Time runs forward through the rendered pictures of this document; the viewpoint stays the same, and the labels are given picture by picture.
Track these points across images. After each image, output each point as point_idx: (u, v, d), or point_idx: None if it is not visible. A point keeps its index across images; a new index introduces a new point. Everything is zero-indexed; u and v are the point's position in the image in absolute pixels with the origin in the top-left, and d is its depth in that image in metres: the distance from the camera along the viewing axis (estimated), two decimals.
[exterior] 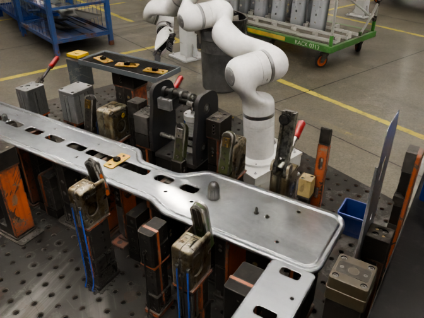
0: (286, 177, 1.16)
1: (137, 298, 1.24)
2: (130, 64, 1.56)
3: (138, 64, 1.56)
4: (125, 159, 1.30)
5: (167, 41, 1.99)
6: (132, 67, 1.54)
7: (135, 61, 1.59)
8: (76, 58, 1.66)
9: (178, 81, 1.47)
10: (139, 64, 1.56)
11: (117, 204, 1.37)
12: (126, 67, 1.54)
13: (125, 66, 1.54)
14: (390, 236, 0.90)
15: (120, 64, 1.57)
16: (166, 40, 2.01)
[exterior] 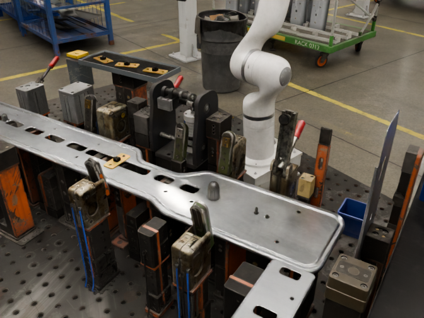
0: (286, 177, 1.16)
1: (137, 298, 1.24)
2: (130, 64, 1.56)
3: (138, 64, 1.56)
4: (125, 159, 1.30)
5: None
6: (132, 67, 1.54)
7: (135, 61, 1.59)
8: (76, 58, 1.66)
9: (178, 81, 1.47)
10: (139, 64, 1.56)
11: (117, 204, 1.37)
12: (126, 67, 1.54)
13: (125, 66, 1.54)
14: (390, 236, 0.90)
15: (120, 64, 1.57)
16: None
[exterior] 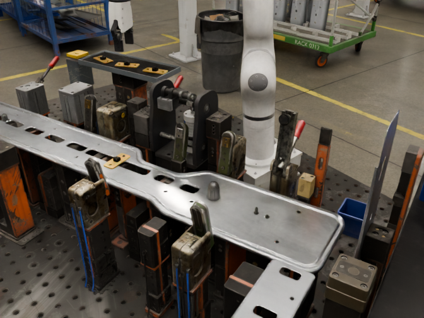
0: (286, 177, 1.16)
1: (137, 298, 1.24)
2: (130, 64, 1.56)
3: (138, 64, 1.56)
4: (125, 159, 1.30)
5: (132, 31, 1.54)
6: (132, 67, 1.54)
7: (135, 61, 1.59)
8: (76, 58, 1.66)
9: (178, 81, 1.47)
10: (139, 64, 1.56)
11: (117, 204, 1.37)
12: (126, 67, 1.54)
13: (125, 66, 1.54)
14: (390, 236, 0.90)
15: (120, 64, 1.57)
16: (130, 26, 1.52)
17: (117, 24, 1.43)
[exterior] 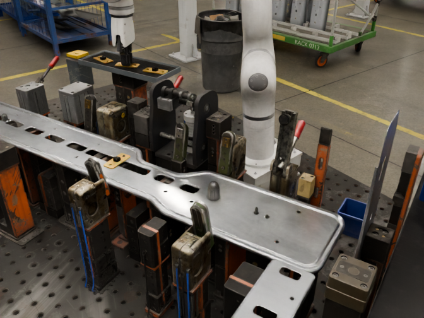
0: (286, 177, 1.16)
1: (137, 298, 1.24)
2: (130, 64, 1.56)
3: (138, 64, 1.56)
4: (125, 159, 1.30)
5: (130, 49, 1.54)
6: (132, 67, 1.54)
7: (135, 61, 1.59)
8: (76, 58, 1.66)
9: (178, 81, 1.47)
10: (139, 64, 1.56)
11: (117, 204, 1.37)
12: (126, 67, 1.54)
13: (125, 66, 1.54)
14: (390, 236, 0.90)
15: (120, 64, 1.57)
16: (130, 43, 1.53)
17: (121, 40, 1.47)
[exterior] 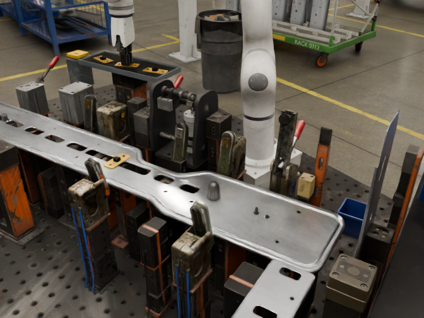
0: (286, 177, 1.16)
1: (137, 298, 1.24)
2: (130, 64, 1.56)
3: (138, 64, 1.56)
4: (125, 159, 1.30)
5: (130, 49, 1.54)
6: (132, 67, 1.54)
7: (135, 61, 1.59)
8: (76, 58, 1.66)
9: (178, 81, 1.47)
10: (139, 64, 1.56)
11: (117, 204, 1.37)
12: (126, 67, 1.54)
13: (125, 66, 1.54)
14: (390, 236, 0.90)
15: (120, 64, 1.57)
16: (130, 43, 1.53)
17: (121, 40, 1.47)
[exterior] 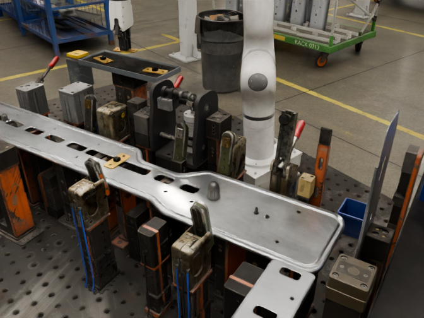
0: (286, 177, 1.16)
1: (137, 298, 1.24)
2: (129, 49, 1.53)
3: (137, 49, 1.53)
4: (125, 159, 1.30)
5: (129, 34, 1.51)
6: (130, 52, 1.51)
7: (135, 61, 1.59)
8: (76, 58, 1.66)
9: (178, 81, 1.47)
10: (137, 49, 1.53)
11: (117, 204, 1.37)
12: (124, 52, 1.51)
13: (123, 51, 1.51)
14: (390, 236, 0.90)
15: (118, 49, 1.54)
16: (129, 28, 1.51)
17: (119, 24, 1.45)
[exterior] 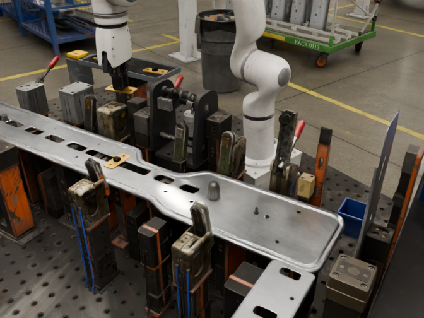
0: (286, 177, 1.16)
1: (137, 298, 1.24)
2: (125, 88, 1.19)
3: (135, 89, 1.18)
4: (125, 159, 1.30)
5: (125, 69, 1.16)
6: (125, 93, 1.16)
7: (135, 61, 1.59)
8: (76, 58, 1.66)
9: (178, 81, 1.47)
10: (136, 88, 1.18)
11: (117, 204, 1.37)
12: (118, 92, 1.17)
13: (118, 91, 1.17)
14: (390, 236, 0.90)
15: (113, 87, 1.20)
16: (126, 61, 1.16)
17: (110, 58, 1.10)
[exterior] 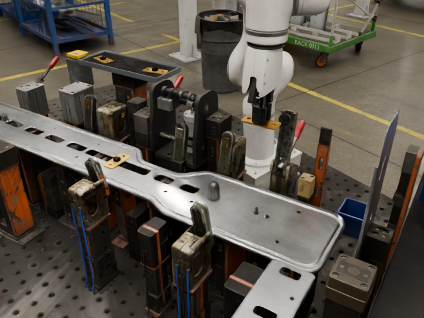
0: (286, 177, 1.16)
1: (137, 298, 1.24)
2: (265, 121, 0.96)
3: (279, 123, 0.95)
4: (125, 159, 1.30)
5: (270, 99, 0.94)
6: (267, 128, 0.93)
7: (135, 61, 1.59)
8: (76, 58, 1.66)
9: (178, 81, 1.47)
10: (280, 123, 0.95)
11: (117, 204, 1.37)
12: (259, 126, 0.94)
13: (258, 125, 0.94)
14: (390, 236, 0.90)
15: (250, 118, 0.98)
16: (272, 89, 0.93)
17: (257, 86, 0.88)
